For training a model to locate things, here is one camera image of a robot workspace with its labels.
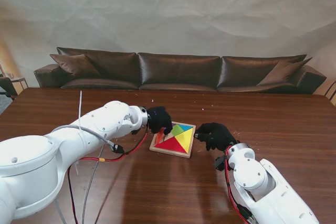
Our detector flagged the large red tangram triangle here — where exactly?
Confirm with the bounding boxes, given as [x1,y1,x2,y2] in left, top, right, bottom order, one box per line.
[155,136,188,155]

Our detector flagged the large yellow tangram triangle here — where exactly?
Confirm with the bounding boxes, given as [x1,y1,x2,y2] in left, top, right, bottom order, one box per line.
[175,130,194,154]

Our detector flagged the white cable tie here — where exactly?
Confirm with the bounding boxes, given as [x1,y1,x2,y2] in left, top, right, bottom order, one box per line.
[74,90,83,175]

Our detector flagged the small side table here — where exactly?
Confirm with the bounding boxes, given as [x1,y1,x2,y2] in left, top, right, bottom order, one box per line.
[4,73,29,96]

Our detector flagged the square wooden tangram tray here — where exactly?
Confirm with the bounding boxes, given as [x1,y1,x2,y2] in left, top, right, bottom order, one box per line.
[149,121,197,159]

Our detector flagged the orange tangram parallelogram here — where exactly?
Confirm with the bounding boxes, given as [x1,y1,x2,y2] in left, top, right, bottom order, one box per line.
[154,127,167,146]

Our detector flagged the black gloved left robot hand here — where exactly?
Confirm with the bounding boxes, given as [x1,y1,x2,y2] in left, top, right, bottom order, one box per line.
[146,106,173,136]

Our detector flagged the green tangram square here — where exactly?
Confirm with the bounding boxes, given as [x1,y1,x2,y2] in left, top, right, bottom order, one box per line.
[171,124,185,137]

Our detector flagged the brown leather sofa pillow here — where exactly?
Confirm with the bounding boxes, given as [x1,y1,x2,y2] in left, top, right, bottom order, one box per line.
[256,57,313,87]
[49,54,103,79]

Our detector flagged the red black arm cables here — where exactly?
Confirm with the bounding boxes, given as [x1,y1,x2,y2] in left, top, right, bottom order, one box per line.
[224,145,253,224]
[67,131,149,224]

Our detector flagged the red black left arm cables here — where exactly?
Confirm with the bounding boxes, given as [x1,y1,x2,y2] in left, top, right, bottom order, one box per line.
[67,131,149,224]

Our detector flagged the dark brown leather sofa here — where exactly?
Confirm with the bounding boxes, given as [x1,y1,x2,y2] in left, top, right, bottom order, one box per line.
[33,47,327,95]

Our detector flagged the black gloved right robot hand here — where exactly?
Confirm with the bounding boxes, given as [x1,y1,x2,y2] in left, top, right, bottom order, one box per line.
[194,122,239,152]

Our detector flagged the red black right arm cables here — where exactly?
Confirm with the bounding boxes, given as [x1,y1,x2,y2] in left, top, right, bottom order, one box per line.
[224,145,253,224]

